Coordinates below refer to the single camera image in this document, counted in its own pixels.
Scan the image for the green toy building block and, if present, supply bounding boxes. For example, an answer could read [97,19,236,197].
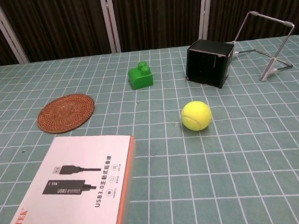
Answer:
[127,61,155,91]

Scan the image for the yellow tennis ball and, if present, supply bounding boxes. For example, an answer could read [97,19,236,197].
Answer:
[180,99,214,133]

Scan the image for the round woven rattan coaster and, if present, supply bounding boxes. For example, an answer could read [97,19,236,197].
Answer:
[34,92,98,134]

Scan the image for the black open cube box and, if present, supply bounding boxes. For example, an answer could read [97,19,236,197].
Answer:
[183,37,238,92]

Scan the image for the green gridded cutting mat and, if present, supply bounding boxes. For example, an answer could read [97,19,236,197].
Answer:
[0,33,299,224]

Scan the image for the white folding screen frame post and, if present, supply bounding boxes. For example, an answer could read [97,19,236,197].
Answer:
[98,0,122,55]
[0,0,29,66]
[195,0,219,42]

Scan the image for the thin black cable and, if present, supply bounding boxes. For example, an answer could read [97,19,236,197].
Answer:
[234,48,263,57]

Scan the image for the white Z-TEK USB cable box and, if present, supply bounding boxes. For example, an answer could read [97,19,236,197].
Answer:
[0,129,143,224]

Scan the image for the silver metal folding stand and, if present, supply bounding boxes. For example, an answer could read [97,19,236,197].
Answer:
[229,7,299,85]

